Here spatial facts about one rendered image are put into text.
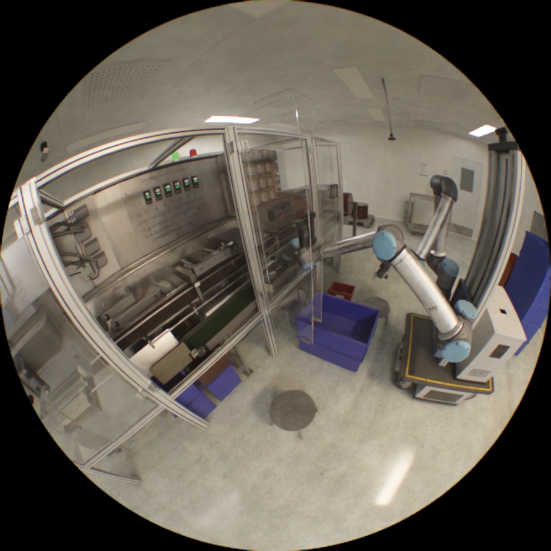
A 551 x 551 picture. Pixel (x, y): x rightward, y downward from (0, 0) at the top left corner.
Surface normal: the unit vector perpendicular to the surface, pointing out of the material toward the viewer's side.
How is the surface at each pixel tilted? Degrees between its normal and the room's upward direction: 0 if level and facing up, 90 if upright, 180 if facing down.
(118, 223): 90
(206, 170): 90
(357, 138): 90
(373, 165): 90
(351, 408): 0
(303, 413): 0
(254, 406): 0
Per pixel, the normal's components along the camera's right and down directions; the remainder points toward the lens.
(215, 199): 0.79, 0.24
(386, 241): -0.83, 0.35
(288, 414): -0.13, -0.83
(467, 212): -0.60, 0.50
